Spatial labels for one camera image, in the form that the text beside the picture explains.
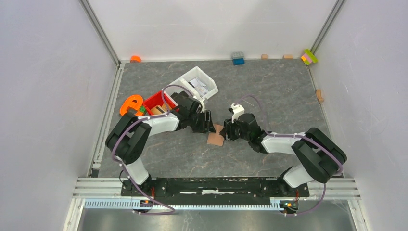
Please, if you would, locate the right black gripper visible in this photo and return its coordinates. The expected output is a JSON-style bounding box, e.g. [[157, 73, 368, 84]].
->
[[219, 116, 251, 142]]

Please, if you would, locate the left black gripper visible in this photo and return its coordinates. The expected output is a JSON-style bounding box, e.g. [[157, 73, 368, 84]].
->
[[188, 110, 216, 134]]

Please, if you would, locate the tan leather card holder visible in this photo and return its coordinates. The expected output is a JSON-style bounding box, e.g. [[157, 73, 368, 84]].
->
[[207, 124, 225, 147]]

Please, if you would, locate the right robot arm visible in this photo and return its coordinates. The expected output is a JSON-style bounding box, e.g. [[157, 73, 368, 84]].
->
[[220, 113, 347, 196]]

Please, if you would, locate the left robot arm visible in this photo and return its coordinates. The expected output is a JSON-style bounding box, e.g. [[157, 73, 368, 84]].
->
[[105, 91, 216, 196]]

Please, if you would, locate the white far plastic bin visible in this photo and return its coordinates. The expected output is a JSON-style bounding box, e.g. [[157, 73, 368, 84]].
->
[[178, 66, 219, 100]]

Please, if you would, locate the white plastic bin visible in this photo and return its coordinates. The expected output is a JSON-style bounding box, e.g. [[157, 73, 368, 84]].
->
[[165, 77, 202, 105], [178, 66, 219, 100]]

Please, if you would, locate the white middle plastic bin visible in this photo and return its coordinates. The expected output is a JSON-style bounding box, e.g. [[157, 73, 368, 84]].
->
[[165, 77, 202, 105]]

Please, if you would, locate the tan item in red bin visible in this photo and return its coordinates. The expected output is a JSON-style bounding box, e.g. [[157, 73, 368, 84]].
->
[[151, 104, 167, 115]]

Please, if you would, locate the red plastic bin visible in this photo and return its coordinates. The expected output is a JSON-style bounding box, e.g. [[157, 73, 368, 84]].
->
[[143, 91, 177, 116]]

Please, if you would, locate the blue grey toy block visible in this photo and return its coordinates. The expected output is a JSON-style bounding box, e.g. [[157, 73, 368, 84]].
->
[[231, 51, 245, 65]]

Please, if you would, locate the orange tape dispenser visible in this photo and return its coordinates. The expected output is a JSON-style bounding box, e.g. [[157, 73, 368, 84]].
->
[[120, 95, 145, 116]]

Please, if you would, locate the curved wooden piece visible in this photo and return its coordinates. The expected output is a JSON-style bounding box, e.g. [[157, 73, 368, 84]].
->
[[315, 89, 324, 103]]

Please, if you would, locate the orange round cap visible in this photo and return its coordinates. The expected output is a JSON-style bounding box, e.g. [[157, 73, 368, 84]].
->
[[129, 55, 141, 63]]

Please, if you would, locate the green pink toy block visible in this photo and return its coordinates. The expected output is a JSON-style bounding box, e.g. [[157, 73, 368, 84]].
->
[[301, 49, 318, 66]]

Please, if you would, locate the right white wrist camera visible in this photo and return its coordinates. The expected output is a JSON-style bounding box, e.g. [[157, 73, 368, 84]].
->
[[229, 103, 245, 123]]

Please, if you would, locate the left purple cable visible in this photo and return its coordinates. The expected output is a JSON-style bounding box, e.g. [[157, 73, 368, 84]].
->
[[110, 84, 196, 216]]

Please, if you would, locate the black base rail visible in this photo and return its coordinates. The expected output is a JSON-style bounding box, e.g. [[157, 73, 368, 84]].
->
[[140, 177, 310, 205]]

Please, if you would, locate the light blue cable comb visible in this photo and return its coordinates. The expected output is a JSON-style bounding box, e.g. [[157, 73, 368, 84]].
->
[[84, 199, 298, 212]]

